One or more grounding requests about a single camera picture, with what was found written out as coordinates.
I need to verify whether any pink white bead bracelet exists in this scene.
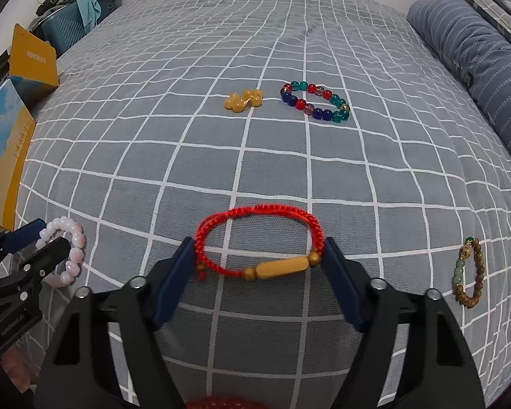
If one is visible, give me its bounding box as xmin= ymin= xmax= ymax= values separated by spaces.
xmin=34 ymin=215 xmax=88 ymax=289

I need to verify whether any brown wooden bead bracelet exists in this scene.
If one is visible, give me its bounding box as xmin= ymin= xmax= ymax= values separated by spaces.
xmin=450 ymin=235 xmax=486 ymax=309

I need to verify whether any red braided cord bracelet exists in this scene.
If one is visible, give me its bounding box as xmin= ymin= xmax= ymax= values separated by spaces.
xmin=193 ymin=203 xmax=326 ymax=282

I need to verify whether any left hand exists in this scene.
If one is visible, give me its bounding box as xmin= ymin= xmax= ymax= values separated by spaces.
xmin=0 ymin=344 xmax=31 ymax=393

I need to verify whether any blue yellow cardboard box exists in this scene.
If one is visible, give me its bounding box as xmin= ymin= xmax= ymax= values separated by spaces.
xmin=0 ymin=24 xmax=59 ymax=230

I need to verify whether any teal storage crate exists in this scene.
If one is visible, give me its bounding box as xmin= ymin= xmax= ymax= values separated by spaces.
xmin=36 ymin=2 xmax=86 ymax=57

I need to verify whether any teal cloth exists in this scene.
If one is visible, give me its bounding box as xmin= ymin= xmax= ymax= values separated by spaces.
xmin=75 ymin=0 xmax=101 ymax=34

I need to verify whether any grey checked bed sheet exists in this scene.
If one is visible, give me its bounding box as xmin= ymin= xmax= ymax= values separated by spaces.
xmin=16 ymin=0 xmax=511 ymax=402

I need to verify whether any blue striped pillow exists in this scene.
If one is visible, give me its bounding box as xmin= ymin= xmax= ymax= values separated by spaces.
xmin=407 ymin=0 xmax=511 ymax=154

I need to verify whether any yellow bead bracelet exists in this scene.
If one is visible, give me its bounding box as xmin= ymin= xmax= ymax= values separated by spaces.
xmin=223 ymin=89 xmax=264 ymax=114

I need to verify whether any multicolour glass bead bracelet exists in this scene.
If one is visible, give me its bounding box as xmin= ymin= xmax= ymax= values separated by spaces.
xmin=279 ymin=80 xmax=352 ymax=125

